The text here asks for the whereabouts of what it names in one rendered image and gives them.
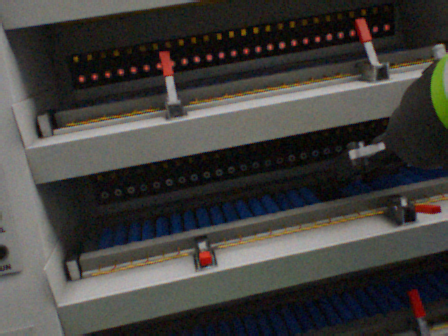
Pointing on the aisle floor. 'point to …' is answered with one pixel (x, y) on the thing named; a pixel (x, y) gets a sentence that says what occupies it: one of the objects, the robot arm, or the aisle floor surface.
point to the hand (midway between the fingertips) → (359, 171)
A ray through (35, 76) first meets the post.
